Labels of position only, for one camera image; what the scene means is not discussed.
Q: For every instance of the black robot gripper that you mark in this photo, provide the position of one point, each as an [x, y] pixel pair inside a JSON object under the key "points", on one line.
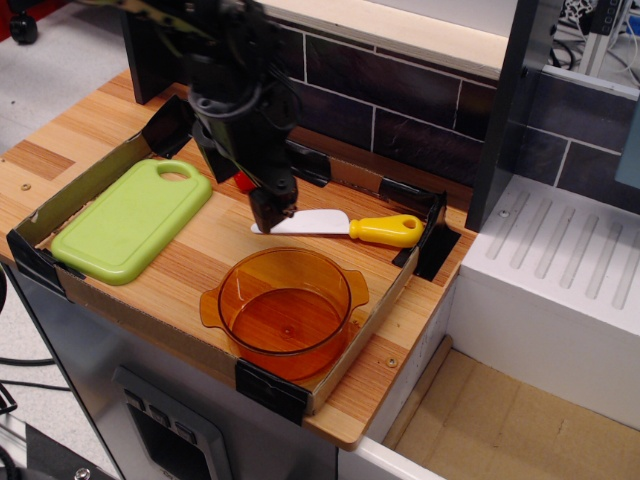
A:
{"points": [[246, 130]]}

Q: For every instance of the yellow handled white knife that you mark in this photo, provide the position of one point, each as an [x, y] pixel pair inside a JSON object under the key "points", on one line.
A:
{"points": [[400, 231]]}

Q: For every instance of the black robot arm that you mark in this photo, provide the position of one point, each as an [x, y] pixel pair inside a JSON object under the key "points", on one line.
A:
{"points": [[227, 44]]}

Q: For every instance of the cardboard fence with black tape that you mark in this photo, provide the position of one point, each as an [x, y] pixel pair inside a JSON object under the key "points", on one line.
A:
{"points": [[53, 174]]}

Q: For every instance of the green plastic cutting board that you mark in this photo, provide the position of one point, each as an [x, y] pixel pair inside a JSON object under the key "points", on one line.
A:
{"points": [[123, 230]]}

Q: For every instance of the red toy strawberry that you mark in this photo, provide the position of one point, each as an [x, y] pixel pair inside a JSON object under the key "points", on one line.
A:
{"points": [[243, 182]]}

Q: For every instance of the orange transparent pot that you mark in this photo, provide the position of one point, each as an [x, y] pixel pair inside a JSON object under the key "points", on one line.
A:
{"points": [[287, 310]]}

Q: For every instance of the toy oven front panel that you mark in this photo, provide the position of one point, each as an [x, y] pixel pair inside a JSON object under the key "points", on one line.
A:
{"points": [[180, 442]]}

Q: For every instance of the black caster wheel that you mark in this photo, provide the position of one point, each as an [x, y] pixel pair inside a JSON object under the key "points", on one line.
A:
{"points": [[23, 29]]}

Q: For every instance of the white sink drainboard unit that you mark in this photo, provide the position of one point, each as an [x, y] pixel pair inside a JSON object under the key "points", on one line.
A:
{"points": [[549, 294]]}

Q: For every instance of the dark grey vertical post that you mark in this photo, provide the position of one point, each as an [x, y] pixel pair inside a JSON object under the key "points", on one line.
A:
{"points": [[527, 53]]}

